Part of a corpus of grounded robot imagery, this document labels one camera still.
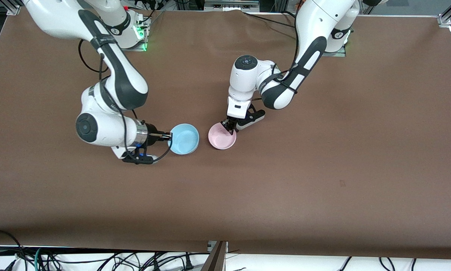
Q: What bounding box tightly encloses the grey metal bracket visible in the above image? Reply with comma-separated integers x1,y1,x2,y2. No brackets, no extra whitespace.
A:
205,0,260,11

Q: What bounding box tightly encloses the blue bowl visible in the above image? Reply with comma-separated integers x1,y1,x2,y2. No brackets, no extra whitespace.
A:
168,123,200,155

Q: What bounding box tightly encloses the pink bowl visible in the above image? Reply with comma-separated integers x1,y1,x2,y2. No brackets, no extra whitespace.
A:
208,122,237,150

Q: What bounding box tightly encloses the grey post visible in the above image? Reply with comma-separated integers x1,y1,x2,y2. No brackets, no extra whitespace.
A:
202,241,228,271

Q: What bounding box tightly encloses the large table cover sheet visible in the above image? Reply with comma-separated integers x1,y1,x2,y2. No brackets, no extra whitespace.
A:
0,7,451,260

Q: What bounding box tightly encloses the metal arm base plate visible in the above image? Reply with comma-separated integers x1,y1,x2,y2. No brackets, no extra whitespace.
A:
321,47,347,58
126,15,151,52

